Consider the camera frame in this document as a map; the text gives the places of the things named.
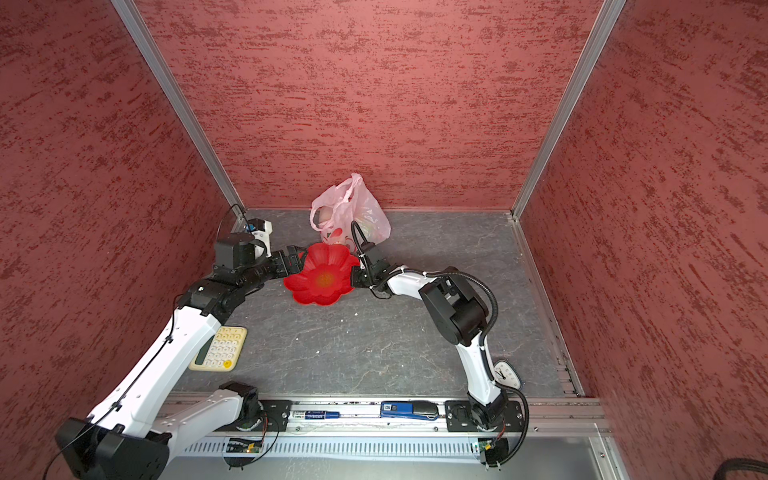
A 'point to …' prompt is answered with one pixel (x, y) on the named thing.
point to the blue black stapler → (409, 409)
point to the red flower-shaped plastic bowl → (325, 277)
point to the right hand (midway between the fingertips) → (349, 283)
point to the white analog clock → (505, 373)
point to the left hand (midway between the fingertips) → (293, 259)
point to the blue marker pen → (315, 415)
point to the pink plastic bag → (333, 211)
